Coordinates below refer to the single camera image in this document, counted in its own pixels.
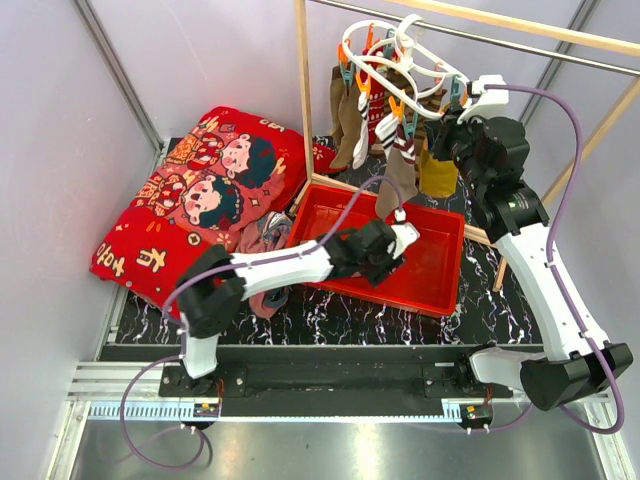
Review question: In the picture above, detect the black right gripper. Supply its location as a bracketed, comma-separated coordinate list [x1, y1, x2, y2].
[424, 104, 488, 193]

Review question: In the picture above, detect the maroon striped cuff sock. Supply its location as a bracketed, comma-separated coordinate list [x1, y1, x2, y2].
[375, 124, 417, 219]

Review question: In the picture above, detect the red christmas sock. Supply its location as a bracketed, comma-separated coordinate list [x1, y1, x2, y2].
[368, 90, 388, 156]

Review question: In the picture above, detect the white sock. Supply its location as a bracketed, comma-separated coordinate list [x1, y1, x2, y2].
[352, 93, 369, 169]
[375, 113, 399, 155]

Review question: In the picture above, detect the tan sock brown cuff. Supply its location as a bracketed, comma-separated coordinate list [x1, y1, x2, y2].
[330, 87, 362, 170]
[329, 78, 345, 149]

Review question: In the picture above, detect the white round clip hanger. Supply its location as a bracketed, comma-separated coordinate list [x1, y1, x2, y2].
[340, 14, 473, 120]

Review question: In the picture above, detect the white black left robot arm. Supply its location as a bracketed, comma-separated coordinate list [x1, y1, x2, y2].
[171, 219, 420, 396]

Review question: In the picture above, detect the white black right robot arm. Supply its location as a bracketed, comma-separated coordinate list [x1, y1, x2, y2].
[426, 114, 633, 411]

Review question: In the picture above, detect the brown hanging sock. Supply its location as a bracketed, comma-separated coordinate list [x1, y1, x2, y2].
[396, 76, 447, 150]

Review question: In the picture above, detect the mustard yellow hanging sock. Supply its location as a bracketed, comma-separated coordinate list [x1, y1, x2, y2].
[419, 148, 458, 199]

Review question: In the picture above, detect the red plastic bin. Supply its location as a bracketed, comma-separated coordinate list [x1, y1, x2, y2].
[287, 185, 465, 317]

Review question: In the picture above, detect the pink and teal garment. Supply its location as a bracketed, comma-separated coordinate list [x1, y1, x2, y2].
[235, 212, 293, 319]

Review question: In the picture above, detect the metal hanging rod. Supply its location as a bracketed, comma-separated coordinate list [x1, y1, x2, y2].
[309, 0, 640, 76]

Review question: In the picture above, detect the red cartoon bear pillow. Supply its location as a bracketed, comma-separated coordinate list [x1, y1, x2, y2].
[89, 105, 341, 321]

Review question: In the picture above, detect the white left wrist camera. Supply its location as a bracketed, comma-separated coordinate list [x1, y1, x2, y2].
[389, 209, 420, 259]

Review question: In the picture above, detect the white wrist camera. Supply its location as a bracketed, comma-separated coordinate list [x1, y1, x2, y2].
[457, 74, 509, 124]
[389, 209, 420, 259]

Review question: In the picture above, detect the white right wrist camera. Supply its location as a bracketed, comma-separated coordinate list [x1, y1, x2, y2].
[457, 74, 509, 124]

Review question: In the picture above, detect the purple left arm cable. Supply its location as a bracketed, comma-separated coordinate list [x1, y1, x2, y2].
[119, 175, 407, 469]

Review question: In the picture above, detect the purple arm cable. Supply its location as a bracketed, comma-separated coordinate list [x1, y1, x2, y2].
[119, 175, 407, 469]
[482, 83, 626, 436]

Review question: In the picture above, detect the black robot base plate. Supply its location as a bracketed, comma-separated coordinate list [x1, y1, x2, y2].
[159, 345, 510, 398]

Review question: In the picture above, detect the wooden rack frame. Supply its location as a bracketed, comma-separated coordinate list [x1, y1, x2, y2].
[291, 0, 640, 291]

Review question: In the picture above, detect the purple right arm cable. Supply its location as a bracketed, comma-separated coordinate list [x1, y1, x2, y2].
[482, 83, 626, 436]

